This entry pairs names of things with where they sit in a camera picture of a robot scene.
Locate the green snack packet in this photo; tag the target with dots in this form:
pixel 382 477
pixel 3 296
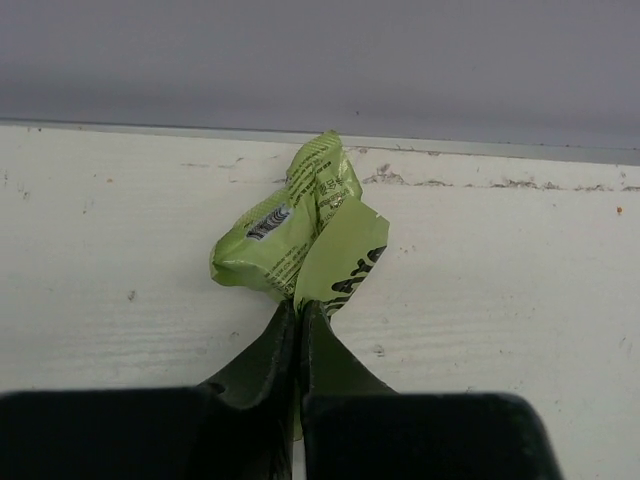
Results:
pixel 314 239

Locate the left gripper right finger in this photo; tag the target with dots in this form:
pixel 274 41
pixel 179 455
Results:
pixel 357 427

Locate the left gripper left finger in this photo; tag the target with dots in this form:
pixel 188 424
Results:
pixel 237 424

